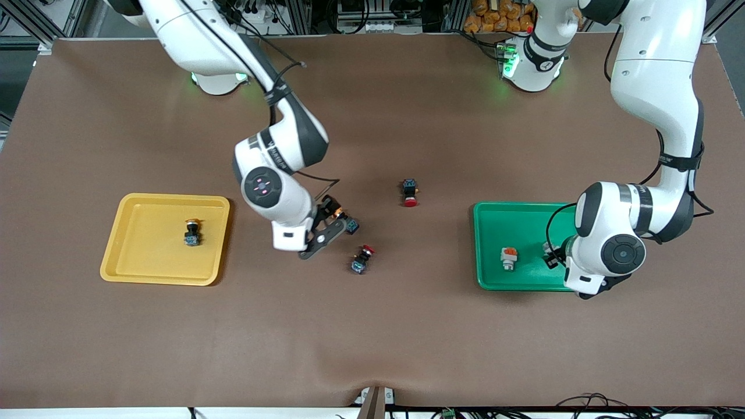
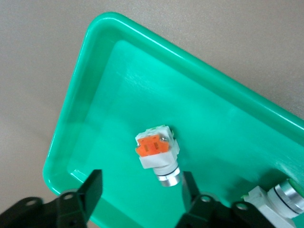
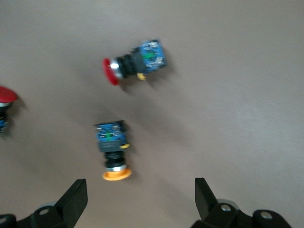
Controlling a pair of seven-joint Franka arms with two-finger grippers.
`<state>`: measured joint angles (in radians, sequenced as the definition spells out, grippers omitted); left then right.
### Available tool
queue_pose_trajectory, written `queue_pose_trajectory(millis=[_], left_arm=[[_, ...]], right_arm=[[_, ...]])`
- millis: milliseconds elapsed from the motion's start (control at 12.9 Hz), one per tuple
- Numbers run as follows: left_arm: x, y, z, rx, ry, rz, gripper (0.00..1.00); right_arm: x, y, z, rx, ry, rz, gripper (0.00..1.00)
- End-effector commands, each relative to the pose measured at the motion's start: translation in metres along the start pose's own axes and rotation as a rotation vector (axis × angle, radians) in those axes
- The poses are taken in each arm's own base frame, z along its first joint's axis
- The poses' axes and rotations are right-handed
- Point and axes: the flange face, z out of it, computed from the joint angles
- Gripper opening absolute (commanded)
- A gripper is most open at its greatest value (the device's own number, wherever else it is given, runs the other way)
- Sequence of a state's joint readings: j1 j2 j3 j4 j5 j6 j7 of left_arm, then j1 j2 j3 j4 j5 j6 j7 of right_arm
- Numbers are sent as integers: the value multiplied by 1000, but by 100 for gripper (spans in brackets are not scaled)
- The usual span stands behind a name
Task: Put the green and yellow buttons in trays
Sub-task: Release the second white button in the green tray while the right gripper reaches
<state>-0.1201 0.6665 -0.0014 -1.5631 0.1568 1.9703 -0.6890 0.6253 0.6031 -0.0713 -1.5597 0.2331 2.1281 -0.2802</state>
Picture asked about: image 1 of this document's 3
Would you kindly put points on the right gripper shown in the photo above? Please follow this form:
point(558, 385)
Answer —
point(330, 208)

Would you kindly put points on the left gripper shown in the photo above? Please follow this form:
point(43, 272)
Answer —
point(554, 256)

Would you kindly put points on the silver button orange contact block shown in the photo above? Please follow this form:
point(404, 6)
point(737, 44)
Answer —
point(509, 258)
point(548, 250)

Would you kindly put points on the yellow mushroom push button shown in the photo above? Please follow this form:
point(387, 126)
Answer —
point(351, 225)
point(192, 233)

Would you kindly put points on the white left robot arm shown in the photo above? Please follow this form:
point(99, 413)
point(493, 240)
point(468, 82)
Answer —
point(652, 87)

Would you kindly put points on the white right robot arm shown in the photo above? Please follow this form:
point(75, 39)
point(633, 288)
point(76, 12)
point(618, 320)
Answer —
point(192, 41)

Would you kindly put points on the green plastic tray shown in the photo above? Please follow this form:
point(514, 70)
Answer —
point(524, 227)

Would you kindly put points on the red mushroom push button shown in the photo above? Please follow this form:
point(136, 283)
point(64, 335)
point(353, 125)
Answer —
point(362, 260)
point(410, 192)

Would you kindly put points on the yellow plastic tray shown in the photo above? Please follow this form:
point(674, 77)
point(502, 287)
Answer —
point(166, 256)

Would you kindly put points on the metal table edge clamp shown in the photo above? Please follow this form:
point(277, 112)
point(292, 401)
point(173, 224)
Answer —
point(375, 401)

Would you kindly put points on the white power strip with plugs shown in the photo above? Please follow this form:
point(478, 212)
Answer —
point(256, 14)

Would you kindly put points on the orange packets pile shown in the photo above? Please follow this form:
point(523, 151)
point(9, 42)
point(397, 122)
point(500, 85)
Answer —
point(497, 14)

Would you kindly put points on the aluminium frame profile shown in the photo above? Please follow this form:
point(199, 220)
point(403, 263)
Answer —
point(29, 23)

